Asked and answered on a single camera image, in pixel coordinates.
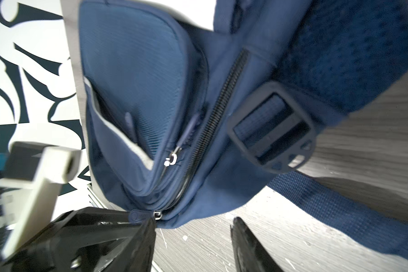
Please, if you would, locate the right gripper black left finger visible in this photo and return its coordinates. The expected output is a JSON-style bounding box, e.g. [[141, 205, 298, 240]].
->
[[103, 219, 156, 272]]

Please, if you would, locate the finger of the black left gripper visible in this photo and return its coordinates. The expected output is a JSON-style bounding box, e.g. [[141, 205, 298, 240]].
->
[[0, 207, 139, 272]]

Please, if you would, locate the navy blue student backpack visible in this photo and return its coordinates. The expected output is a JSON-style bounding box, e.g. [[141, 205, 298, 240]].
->
[[79, 1, 408, 260]]

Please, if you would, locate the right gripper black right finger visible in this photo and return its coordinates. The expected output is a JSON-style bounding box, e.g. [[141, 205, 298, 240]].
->
[[230, 217, 283, 272]]

